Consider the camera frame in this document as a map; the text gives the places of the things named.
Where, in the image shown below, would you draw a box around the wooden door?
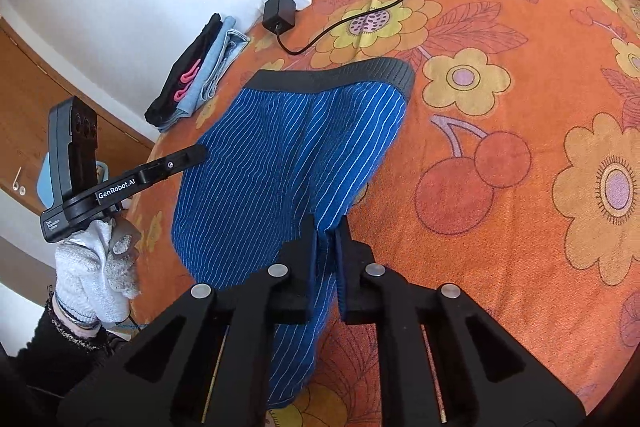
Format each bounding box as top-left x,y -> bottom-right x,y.
0,17 -> 156,228

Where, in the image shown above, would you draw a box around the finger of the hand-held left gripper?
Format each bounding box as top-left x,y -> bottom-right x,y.
131,145 -> 208,188

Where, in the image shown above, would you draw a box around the orange floral blanket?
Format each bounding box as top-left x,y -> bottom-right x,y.
127,0 -> 640,427

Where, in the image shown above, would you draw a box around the blue striped pants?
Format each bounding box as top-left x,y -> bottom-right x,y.
171,57 -> 416,410

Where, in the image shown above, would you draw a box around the black folded garment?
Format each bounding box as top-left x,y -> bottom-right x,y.
145,13 -> 223,126

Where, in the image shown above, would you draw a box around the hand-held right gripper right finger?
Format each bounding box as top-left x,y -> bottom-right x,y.
334,219 -> 587,427

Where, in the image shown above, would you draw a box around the stack of folded clothes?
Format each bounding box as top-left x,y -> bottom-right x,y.
159,16 -> 250,130

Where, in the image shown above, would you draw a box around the person's left forearm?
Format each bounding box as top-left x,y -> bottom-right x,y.
0,292 -> 132,427

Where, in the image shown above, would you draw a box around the person's left hand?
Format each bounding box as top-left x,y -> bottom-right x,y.
53,218 -> 142,329

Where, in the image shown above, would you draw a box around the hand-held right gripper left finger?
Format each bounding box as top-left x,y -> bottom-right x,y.
56,213 -> 321,427

